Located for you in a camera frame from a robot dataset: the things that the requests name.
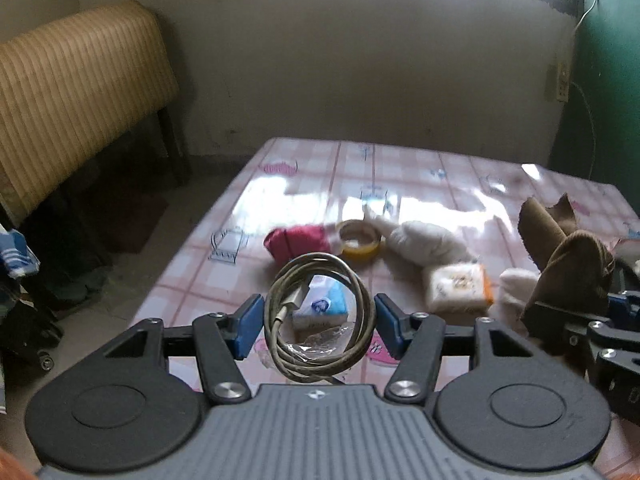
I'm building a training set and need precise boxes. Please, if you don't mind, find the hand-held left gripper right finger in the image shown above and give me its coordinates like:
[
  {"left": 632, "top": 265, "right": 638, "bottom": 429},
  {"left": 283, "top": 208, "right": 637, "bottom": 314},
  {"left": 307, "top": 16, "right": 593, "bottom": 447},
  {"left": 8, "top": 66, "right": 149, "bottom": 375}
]
[{"left": 374, "top": 294, "right": 538, "bottom": 406}]

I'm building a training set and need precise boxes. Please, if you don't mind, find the dark red floor mat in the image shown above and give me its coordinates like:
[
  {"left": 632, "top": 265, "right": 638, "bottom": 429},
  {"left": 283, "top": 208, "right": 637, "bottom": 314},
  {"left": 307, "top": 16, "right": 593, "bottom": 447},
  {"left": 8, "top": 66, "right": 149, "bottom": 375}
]
[{"left": 85, "top": 180, "right": 172, "bottom": 257}]

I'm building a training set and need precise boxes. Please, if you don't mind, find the blue tissue packet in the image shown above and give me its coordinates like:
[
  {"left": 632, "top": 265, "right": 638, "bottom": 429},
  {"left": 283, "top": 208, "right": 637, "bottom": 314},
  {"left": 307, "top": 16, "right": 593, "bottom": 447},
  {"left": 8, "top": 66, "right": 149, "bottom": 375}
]
[{"left": 291, "top": 275, "right": 353, "bottom": 331}]

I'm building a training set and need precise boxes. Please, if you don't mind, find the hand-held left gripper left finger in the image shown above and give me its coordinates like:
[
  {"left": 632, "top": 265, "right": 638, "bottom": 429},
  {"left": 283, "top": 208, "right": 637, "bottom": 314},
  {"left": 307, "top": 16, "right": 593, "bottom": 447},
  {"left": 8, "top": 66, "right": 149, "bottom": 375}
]
[{"left": 102, "top": 294, "right": 264, "bottom": 406}]

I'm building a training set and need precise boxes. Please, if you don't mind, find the white knitted towel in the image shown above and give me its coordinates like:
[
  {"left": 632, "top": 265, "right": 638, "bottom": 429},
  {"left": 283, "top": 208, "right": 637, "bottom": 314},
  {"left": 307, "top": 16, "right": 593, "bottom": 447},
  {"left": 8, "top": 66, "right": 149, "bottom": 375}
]
[{"left": 362, "top": 202, "right": 477, "bottom": 266}]

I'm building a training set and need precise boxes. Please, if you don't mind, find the grey cable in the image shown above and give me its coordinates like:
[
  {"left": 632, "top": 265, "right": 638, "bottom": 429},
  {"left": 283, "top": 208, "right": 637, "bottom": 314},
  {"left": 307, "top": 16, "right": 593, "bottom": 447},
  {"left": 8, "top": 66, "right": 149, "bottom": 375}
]
[{"left": 263, "top": 252, "right": 377, "bottom": 386}]

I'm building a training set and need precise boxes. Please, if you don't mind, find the yellow tape roll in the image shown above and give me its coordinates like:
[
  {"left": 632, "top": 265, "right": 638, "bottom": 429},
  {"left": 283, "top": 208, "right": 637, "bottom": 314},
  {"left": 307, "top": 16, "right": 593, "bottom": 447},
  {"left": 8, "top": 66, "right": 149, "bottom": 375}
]
[{"left": 334, "top": 219, "right": 384, "bottom": 262}]

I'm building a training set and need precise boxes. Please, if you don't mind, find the brown cloth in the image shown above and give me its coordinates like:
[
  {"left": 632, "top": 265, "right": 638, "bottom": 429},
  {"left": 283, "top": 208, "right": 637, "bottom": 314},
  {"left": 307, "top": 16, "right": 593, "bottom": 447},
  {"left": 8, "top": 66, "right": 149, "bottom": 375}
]
[{"left": 517, "top": 194, "right": 617, "bottom": 323}]

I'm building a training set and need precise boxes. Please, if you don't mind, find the blue striped cloth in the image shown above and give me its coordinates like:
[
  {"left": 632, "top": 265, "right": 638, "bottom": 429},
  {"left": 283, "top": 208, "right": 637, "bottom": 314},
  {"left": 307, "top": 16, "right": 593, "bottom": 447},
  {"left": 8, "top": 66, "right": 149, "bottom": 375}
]
[{"left": 0, "top": 227, "right": 42, "bottom": 279}]

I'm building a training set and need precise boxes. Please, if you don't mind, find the white cloth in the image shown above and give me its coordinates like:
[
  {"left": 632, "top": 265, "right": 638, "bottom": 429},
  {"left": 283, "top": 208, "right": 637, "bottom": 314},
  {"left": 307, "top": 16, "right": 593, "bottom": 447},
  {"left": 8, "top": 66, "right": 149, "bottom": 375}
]
[{"left": 487, "top": 267, "right": 545, "bottom": 332}]

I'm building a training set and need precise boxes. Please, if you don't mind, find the orange and white tissue packet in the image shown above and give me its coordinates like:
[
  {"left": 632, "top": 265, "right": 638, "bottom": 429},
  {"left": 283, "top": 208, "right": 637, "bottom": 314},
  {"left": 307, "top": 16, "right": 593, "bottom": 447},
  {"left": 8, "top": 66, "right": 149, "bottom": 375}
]
[{"left": 422, "top": 262, "right": 496, "bottom": 317}]

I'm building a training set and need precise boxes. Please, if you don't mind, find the white wire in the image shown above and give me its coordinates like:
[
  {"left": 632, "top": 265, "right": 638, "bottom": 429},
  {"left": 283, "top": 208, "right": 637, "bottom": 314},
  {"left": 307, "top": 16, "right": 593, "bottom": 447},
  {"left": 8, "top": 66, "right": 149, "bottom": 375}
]
[{"left": 570, "top": 0, "right": 602, "bottom": 181}]

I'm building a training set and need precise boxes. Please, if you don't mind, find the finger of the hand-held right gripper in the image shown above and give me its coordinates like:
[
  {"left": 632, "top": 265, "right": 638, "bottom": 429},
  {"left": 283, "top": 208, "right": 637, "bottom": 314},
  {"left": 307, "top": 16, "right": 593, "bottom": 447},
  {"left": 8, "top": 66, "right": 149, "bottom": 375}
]
[
  {"left": 606, "top": 287, "right": 640, "bottom": 328},
  {"left": 522, "top": 300, "right": 640, "bottom": 365}
]

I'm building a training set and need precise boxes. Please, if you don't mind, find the green cabinet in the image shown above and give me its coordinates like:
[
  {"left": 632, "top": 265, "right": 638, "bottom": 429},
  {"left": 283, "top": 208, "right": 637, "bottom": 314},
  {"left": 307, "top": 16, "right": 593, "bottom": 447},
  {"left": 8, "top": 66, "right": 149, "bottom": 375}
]
[{"left": 547, "top": 0, "right": 640, "bottom": 187}]

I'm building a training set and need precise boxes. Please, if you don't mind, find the black wheeled luggage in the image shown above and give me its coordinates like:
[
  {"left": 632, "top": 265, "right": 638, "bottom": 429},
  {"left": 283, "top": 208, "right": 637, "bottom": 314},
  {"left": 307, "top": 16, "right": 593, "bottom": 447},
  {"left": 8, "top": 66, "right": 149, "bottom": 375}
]
[{"left": 0, "top": 280, "right": 67, "bottom": 372}]

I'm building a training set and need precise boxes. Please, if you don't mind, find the clear plastic wrapper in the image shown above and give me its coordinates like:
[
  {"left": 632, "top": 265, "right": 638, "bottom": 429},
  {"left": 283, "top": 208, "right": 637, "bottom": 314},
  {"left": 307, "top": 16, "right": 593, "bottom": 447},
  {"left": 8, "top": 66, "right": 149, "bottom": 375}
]
[{"left": 285, "top": 325, "right": 357, "bottom": 362}]

